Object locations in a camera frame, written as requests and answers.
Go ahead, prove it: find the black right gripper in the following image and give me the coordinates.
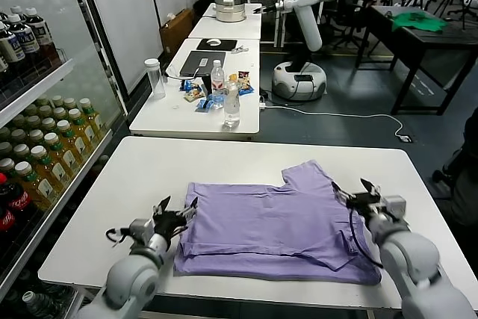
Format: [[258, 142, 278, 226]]
[[330, 178, 388, 218]]

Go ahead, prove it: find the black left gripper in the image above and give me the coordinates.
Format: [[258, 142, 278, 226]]
[[152, 195, 199, 240]]

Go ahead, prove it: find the purple t-shirt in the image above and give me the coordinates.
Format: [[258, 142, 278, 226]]
[[172, 159, 382, 286]]

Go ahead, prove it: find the person in black clothes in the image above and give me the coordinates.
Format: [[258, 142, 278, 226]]
[[432, 108, 478, 226]]

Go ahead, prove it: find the white rectangular table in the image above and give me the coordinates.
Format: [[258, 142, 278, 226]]
[[201, 3, 262, 20], [128, 38, 261, 137], [187, 17, 261, 40]]

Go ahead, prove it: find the cream snack pack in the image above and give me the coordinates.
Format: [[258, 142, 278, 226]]
[[183, 89, 205, 103]]

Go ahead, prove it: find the clear unlabelled water bottle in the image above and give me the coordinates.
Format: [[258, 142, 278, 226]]
[[223, 80, 240, 128]]

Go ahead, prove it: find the small black box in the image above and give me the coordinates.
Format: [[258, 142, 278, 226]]
[[200, 75, 213, 99]]

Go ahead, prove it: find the clear tumbler white lid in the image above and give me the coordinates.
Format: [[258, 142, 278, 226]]
[[144, 58, 167, 100]]

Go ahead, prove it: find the water bottle red label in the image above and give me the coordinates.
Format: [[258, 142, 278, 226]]
[[211, 59, 225, 96]]

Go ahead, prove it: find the black laptop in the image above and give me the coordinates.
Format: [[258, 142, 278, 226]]
[[179, 51, 227, 78]]

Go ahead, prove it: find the cola bottle red label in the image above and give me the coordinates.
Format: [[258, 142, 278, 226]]
[[0, 172, 33, 223], [0, 206, 18, 245]]

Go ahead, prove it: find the black table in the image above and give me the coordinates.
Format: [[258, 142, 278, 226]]
[[354, 5, 478, 117]]

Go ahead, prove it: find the clear bottle green label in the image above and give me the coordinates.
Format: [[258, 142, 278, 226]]
[[20, 291, 66, 319]]

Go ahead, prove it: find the black mouse pad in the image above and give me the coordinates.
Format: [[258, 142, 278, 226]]
[[196, 38, 238, 52]]

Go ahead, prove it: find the brown cardboard box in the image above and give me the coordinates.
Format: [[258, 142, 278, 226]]
[[159, 9, 198, 59]]

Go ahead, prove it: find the white humanoid robot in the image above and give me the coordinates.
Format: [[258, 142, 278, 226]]
[[253, 0, 341, 102]]

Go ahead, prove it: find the green cloth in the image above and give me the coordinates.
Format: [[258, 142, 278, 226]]
[[390, 12, 449, 34]]

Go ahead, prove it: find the glass door drinks cabinet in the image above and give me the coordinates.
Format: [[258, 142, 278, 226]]
[[0, 0, 130, 319]]

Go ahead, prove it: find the metal steamer pot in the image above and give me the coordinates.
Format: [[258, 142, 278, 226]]
[[213, 0, 246, 24]]

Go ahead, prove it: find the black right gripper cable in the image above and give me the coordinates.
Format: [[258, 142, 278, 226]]
[[349, 208, 384, 270]]

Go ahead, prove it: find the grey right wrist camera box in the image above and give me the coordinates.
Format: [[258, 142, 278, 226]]
[[380, 194, 407, 219]]

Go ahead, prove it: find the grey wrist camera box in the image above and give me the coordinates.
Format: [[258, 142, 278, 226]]
[[380, 194, 407, 219], [128, 217, 156, 241]]

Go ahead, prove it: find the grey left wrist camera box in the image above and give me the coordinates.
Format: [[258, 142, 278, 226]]
[[128, 217, 156, 241]]

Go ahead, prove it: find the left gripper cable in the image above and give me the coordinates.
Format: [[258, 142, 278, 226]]
[[105, 226, 131, 248]]

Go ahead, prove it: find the white floor cable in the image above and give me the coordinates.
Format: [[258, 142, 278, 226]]
[[261, 104, 408, 140]]

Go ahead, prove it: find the white charging cable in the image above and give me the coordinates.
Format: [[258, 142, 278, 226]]
[[164, 66, 202, 81]]

